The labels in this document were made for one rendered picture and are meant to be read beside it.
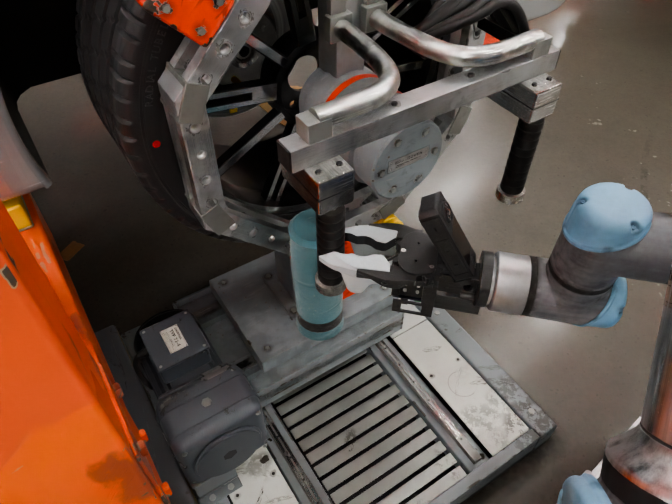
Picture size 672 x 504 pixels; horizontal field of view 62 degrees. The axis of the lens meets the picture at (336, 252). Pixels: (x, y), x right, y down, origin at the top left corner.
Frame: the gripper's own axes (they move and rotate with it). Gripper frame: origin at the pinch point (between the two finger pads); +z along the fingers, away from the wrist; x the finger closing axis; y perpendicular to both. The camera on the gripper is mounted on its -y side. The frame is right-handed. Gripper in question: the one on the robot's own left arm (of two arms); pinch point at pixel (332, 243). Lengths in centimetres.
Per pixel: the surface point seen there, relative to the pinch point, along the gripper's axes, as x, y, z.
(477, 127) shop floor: 156, 83, -27
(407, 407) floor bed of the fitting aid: 23, 82, -14
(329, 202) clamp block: -1.8, -8.7, -0.1
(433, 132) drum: 19.2, -5.4, -10.4
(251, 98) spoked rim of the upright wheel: 25.5, -3.2, 18.8
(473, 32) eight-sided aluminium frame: 43.5, -8.9, -14.2
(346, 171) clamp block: 0.1, -11.9, -1.6
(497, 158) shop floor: 136, 83, -35
